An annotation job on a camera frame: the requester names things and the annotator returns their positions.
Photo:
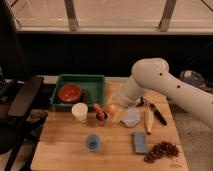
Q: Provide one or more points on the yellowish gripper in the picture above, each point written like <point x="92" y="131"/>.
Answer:
<point x="112" y="99"/>

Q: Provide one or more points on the yellow-red apple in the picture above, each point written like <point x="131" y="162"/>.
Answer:
<point x="111" y="109"/>

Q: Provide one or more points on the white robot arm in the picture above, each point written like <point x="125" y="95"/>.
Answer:
<point x="153" y="74"/>

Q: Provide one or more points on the white paper cup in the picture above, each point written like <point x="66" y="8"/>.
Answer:
<point x="80" y="111"/>

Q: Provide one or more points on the blue plastic cup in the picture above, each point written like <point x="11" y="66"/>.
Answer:
<point x="93" y="142"/>

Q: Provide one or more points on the green plastic bin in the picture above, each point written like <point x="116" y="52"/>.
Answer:
<point x="95" y="84"/>

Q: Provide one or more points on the dark avocado in bin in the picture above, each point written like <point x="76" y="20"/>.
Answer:
<point x="86" y="98"/>

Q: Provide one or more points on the blue sponge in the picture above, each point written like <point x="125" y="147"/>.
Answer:
<point x="139" y="140"/>

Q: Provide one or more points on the red bowl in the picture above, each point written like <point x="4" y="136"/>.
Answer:
<point x="69" y="93"/>

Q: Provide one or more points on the bunch of red grapes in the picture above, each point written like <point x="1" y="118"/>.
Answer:
<point x="160" y="150"/>

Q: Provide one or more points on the blue grey object on floor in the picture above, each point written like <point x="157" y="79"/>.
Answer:
<point x="193" y="78"/>

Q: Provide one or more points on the black office chair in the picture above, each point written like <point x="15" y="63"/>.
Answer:
<point x="18" y="91"/>

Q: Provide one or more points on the black handled knife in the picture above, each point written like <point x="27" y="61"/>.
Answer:
<point x="156" y="112"/>

